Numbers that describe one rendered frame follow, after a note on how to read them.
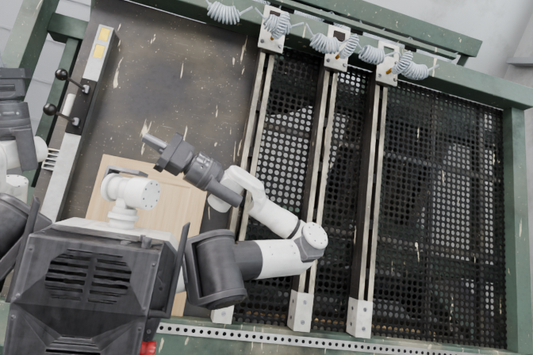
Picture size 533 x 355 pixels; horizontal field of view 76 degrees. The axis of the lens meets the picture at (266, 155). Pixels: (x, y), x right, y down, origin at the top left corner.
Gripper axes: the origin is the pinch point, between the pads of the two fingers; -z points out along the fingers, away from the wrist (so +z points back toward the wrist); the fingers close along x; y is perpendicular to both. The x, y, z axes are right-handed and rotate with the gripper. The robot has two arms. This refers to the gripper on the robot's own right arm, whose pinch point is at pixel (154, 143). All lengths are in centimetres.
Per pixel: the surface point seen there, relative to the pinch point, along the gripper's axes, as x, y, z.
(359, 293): -3, 20, 89
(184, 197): -9.9, 33.4, 17.7
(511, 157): -83, -21, 139
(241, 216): -10.4, 26.2, 38.0
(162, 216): -1.6, 37.7, 14.5
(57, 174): 1.0, 41.4, -21.0
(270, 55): -66, 1, 18
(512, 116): -101, -29, 132
